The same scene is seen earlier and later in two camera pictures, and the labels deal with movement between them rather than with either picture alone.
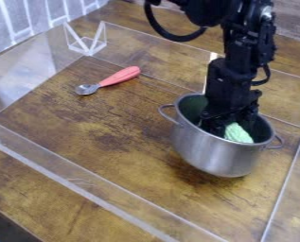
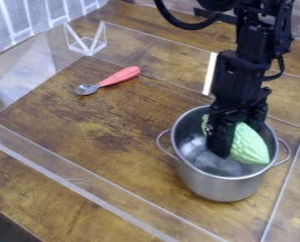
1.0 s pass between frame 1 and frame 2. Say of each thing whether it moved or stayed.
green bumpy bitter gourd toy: moved
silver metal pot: moved
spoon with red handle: stayed
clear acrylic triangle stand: stayed
